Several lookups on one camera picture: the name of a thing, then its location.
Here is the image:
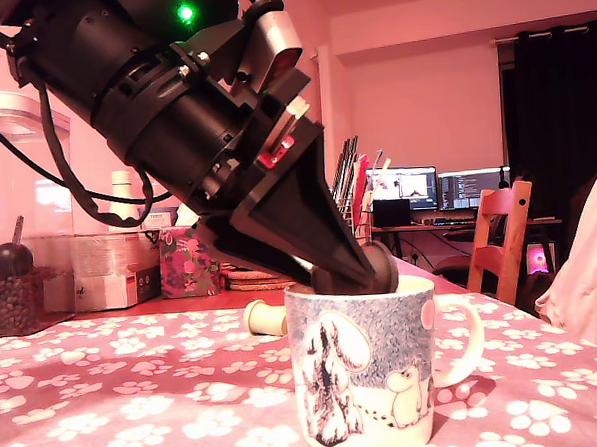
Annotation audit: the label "cream coffee capsule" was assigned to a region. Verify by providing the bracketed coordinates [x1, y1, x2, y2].
[242, 297, 290, 338]

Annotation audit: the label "brown coffee capsule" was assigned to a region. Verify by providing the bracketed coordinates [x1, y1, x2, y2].
[308, 238, 401, 300]

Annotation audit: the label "round cork trivet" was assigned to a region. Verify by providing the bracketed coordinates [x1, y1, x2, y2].
[223, 263, 303, 293]

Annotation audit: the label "black long kitchen tool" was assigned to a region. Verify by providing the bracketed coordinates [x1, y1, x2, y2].
[329, 134, 366, 233]

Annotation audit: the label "floral tissue box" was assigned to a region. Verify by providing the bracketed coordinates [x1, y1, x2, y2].
[157, 207, 223, 300]

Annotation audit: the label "red flat kitchen tool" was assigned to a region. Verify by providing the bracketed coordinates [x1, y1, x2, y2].
[350, 153, 376, 230]

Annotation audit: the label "white bottle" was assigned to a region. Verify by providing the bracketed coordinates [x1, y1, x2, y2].
[106, 170, 145, 233]

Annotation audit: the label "small black box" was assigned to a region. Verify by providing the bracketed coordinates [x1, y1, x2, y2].
[371, 198, 413, 230]

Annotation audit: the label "computer monitor with pale windows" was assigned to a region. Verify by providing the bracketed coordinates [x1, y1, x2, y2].
[366, 164, 440, 214]

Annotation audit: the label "wooden desk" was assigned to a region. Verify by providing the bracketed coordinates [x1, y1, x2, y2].
[371, 214, 566, 281]

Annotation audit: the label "white cardboard box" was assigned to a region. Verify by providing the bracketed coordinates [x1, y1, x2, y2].
[26, 228, 165, 316]

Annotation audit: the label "keyboard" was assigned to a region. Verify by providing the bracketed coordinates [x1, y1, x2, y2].
[420, 214, 482, 227]

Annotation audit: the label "white cartoon print mug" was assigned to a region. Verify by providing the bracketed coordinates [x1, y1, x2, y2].
[282, 268, 492, 447]

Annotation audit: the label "dark office chair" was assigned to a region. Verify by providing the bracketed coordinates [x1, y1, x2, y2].
[432, 253, 479, 290]

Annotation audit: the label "computer monitor with dark screen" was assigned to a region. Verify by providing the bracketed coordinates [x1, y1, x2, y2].
[437, 165, 514, 212]

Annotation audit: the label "clear container with white lid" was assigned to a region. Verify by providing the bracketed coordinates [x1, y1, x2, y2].
[0, 86, 84, 338]

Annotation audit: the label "wooden chair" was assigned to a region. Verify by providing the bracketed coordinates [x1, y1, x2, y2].
[461, 179, 540, 310]

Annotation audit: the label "dark round scoop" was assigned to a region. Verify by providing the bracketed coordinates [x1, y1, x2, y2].
[0, 214, 36, 280]

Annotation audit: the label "paw print cloth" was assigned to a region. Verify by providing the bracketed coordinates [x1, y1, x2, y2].
[0, 283, 597, 447]

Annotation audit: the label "brown pellets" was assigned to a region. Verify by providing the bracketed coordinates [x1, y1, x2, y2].
[0, 265, 60, 338]

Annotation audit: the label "glowing computer fan case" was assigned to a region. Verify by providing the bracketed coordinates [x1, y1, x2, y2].
[525, 239, 559, 277]

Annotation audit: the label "black curtain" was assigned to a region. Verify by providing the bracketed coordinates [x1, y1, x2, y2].
[498, 21, 597, 303]

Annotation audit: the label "pale draped garment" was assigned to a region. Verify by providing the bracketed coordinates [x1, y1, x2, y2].
[528, 164, 597, 362]

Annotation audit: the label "curtain rod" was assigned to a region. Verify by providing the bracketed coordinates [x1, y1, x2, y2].
[491, 23, 597, 48]

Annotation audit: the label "thin black cable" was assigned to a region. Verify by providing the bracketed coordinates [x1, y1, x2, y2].
[0, 94, 176, 213]

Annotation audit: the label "thick black ribbed cable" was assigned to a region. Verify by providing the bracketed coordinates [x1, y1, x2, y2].
[37, 75, 157, 232]

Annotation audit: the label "white wall pipe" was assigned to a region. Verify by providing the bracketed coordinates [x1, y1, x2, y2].
[310, 45, 338, 183]

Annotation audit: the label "grey camera box on bracket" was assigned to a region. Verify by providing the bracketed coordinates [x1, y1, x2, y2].
[166, 0, 307, 101]

